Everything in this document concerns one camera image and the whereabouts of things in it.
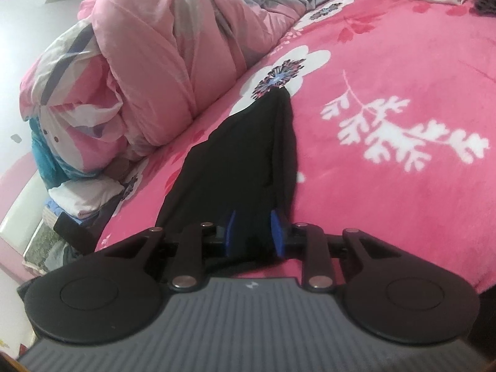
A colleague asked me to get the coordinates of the pale green cloth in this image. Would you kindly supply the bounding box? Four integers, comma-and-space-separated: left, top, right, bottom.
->
23, 225, 68, 274

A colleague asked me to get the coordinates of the pink patterned duvet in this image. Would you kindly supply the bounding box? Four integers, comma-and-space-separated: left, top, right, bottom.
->
19, 0, 345, 187

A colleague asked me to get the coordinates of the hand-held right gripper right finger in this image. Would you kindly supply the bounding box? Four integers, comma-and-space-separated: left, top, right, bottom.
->
270, 209, 392, 294

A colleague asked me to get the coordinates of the pink floral blanket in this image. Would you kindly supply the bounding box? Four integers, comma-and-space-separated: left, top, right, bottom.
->
97, 0, 496, 295

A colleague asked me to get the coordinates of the dark grey cloth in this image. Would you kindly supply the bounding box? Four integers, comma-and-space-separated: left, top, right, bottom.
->
58, 196, 122, 268

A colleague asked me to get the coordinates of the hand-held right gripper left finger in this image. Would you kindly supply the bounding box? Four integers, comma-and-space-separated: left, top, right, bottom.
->
104, 209, 238, 293

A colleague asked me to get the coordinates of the blue cloth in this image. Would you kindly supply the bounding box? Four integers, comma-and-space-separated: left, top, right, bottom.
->
44, 199, 84, 227

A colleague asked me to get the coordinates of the black printed t-shirt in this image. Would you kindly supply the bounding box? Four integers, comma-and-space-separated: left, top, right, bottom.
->
155, 87, 301, 276

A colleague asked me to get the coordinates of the white folded cloth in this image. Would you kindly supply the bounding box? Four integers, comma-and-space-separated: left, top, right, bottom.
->
48, 178, 125, 219

